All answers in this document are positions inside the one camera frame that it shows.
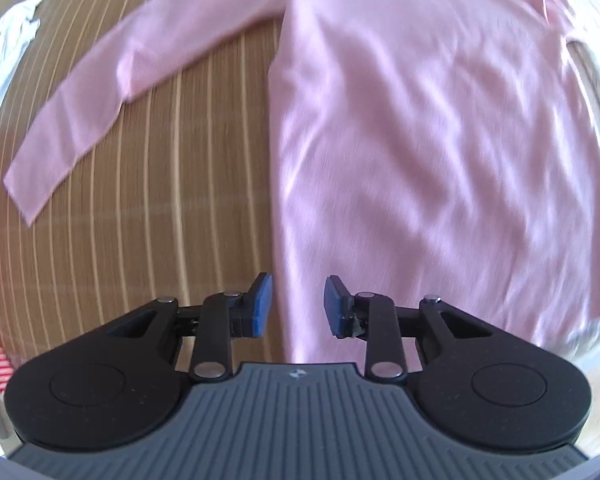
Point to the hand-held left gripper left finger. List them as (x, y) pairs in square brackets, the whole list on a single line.
[(260, 307)]

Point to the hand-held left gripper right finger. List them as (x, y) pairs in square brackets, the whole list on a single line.
[(334, 307)]

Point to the pink sweater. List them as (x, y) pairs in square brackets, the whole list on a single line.
[(405, 135)]

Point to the light grey garment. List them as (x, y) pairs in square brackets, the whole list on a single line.
[(10, 35)]

